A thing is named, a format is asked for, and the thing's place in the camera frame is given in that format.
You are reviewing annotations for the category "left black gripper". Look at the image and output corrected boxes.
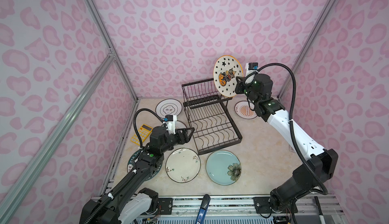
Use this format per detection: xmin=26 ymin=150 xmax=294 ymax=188
xmin=159 ymin=127 xmax=195 ymax=155

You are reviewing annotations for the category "star pattern cartoon plate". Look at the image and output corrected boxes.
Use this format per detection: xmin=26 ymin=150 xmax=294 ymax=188
xmin=213 ymin=55 xmax=243 ymax=98

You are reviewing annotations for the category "light green flower plate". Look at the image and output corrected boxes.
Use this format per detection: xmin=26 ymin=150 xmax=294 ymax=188
xmin=206 ymin=150 xmax=242 ymax=186

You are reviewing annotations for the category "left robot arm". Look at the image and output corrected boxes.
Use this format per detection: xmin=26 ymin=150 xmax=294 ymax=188
xmin=79 ymin=126 xmax=195 ymax=224

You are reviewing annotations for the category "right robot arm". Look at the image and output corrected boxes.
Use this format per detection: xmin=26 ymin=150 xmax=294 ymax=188
xmin=235 ymin=73 xmax=338 ymax=212

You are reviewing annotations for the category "left orange sunburst plate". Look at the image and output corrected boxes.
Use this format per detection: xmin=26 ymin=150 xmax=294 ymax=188
xmin=175 ymin=120 xmax=187 ymax=129

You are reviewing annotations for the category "orange sunburst plate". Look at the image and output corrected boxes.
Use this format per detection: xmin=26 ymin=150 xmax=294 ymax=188
xmin=175 ymin=120 xmax=187 ymax=129
xmin=234 ymin=101 xmax=257 ymax=120

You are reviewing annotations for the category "right orange sunburst plate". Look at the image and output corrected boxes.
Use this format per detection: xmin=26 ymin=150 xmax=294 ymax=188
xmin=234 ymin=101 xmax=257 ymax=120

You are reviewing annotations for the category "cream floral plate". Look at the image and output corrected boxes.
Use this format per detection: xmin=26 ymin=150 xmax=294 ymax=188
xmin=165 ymin=148 xmax=201 ymax=183

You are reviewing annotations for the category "yellow calculator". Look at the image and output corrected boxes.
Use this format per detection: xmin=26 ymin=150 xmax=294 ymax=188
xmin=130 ymin=124 xmax=153 ymax=146

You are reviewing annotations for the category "white plate dark green rim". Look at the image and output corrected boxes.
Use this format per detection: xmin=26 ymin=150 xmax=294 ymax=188
xmin=127 ymin=149 xmax=163 ymax=181

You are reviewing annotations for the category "black wire dish rack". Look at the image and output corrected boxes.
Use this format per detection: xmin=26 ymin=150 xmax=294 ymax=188
xmin=181 ymin=79 xmax=243 ymax=155

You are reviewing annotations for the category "white plate brown ring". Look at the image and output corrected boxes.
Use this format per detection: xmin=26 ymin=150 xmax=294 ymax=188
xmin=155 ymin=98 xmax=183 ymax=119

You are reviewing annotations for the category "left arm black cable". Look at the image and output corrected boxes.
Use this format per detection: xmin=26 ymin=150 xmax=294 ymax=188
xmin=133 ymin=108 xmax=166 ymax=148

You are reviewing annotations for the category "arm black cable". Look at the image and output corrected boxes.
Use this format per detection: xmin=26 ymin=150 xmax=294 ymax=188
xmin=243 ymin=62 xmax=329 ymax=196
xmin=133 ymin=108 xmax=166 ymax=148

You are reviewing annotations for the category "blue handled tool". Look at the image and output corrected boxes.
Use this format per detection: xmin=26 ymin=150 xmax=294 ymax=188
xmin=195 ymin=194 xmax=211 ymax=224

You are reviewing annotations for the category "aluminium mounting rail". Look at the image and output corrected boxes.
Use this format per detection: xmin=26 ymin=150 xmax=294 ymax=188
xmin=88 ymin=193 xmax=350 ymax=224

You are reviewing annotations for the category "aluminium frame bars left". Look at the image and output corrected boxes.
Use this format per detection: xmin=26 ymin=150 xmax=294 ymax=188
xmin=1 ymin=0 xmax=135 ymax=224

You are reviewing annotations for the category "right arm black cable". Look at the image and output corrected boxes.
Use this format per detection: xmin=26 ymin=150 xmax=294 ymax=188
xmin=243 ymin=62 xmax=329 ymax=196

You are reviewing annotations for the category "aluminium frame bar right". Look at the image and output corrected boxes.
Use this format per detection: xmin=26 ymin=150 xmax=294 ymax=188
xmin=277 ymin=0 xmax=348 ymax=100

